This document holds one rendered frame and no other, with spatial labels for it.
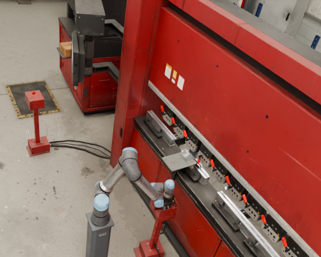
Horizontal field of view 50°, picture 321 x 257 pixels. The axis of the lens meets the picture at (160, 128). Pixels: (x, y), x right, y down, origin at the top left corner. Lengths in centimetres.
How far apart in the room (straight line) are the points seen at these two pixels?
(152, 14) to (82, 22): 61
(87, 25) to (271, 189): 201
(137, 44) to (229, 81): 106
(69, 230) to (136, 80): 165
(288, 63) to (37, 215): 284
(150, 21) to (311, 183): 191
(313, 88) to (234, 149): 83
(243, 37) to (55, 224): 257
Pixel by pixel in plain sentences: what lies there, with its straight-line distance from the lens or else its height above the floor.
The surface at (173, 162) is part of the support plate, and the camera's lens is 306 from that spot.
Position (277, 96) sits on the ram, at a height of 204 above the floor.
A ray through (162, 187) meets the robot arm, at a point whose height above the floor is 105.
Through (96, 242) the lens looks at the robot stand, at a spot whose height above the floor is 59.
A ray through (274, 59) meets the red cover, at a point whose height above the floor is 224.
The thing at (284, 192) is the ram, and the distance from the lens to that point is 242.
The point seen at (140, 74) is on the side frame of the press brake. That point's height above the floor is 140.
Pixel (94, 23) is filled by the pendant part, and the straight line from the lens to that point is 318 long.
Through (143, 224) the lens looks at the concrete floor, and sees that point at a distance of 383.
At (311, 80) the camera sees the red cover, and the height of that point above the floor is 225.
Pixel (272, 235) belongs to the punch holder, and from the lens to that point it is 264.
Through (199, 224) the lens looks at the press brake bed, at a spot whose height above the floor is 66.
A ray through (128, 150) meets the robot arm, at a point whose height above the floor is 138.
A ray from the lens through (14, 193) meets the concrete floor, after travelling 410.
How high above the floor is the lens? 304
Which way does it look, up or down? 37 degrees down
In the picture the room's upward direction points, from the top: 12 degrees clockwise
